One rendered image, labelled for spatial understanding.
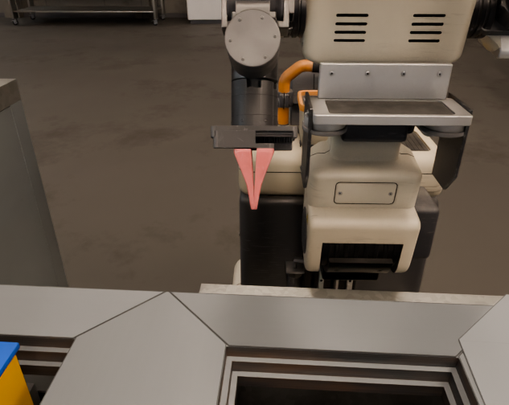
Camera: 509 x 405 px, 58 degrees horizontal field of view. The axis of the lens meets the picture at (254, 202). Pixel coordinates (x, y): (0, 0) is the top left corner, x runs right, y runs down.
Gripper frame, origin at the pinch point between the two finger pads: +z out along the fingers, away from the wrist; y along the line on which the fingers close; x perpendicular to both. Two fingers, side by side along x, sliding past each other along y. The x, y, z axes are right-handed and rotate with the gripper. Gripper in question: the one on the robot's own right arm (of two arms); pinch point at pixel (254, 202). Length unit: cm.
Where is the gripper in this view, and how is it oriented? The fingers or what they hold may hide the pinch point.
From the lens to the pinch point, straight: 56.9
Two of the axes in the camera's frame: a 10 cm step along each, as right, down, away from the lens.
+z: 0.0, 10.0, 0.6
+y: 10.0, 0.0, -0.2
